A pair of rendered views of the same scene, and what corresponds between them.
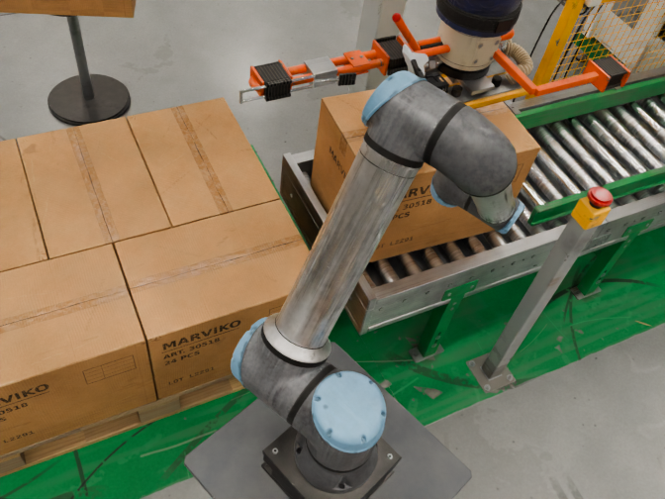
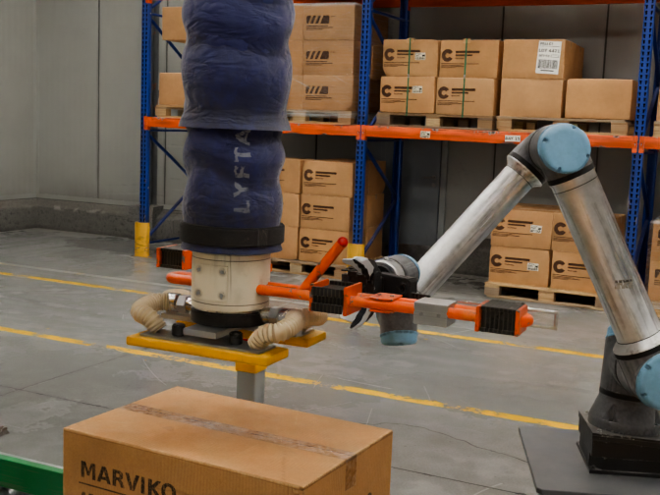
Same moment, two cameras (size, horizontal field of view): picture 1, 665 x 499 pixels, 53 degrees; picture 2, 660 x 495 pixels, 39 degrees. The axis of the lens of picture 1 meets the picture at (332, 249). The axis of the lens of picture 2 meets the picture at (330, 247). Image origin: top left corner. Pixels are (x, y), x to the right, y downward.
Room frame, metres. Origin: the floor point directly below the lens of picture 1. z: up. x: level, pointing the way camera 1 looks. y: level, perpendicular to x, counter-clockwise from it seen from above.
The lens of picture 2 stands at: (2.57, 1.57, 1.62)
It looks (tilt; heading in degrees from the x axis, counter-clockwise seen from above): 8 degrees down; 239
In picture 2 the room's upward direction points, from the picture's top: 2 degrees clockwise
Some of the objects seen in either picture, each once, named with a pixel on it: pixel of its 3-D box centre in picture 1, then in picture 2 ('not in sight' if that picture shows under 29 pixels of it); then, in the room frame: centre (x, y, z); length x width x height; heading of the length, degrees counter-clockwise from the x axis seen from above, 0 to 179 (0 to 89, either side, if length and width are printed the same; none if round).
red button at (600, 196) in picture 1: (599, 198); not in sight; (1.41, -0.72, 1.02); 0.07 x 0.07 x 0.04
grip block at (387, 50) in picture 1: (391, 54); (335, 297); (1.55, -0.06, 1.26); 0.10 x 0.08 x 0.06; 35
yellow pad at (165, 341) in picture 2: not in sight; (206, 339); (1.77, -0.21, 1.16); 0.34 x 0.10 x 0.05; 125
